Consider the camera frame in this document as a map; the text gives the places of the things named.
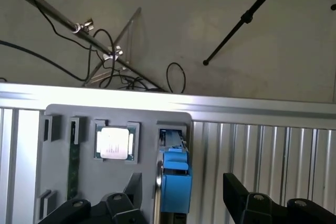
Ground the black tripod leg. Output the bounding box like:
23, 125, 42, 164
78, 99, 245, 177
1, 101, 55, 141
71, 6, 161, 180
203, 0, 291, 67

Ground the black floor cable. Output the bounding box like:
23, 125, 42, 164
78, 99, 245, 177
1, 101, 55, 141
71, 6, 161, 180
166, 62, 186, 94
0, 39, 87, 82

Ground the green RAM stick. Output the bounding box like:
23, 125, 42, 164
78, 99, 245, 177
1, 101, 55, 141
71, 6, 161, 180
67, 120, 81, 200

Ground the dark metal stand pole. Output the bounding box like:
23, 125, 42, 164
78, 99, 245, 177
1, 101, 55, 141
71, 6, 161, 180
0, 0, 166, 92

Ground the silver stand leg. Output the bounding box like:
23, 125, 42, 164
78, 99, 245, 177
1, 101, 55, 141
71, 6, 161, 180
82, 7, 144, 88

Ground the grey parts rack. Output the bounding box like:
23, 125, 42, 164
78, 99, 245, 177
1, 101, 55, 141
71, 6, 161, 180
34, 104, 194, 224

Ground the silver CPU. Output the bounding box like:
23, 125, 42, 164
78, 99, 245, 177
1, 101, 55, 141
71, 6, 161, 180
96, 126, 137, 161

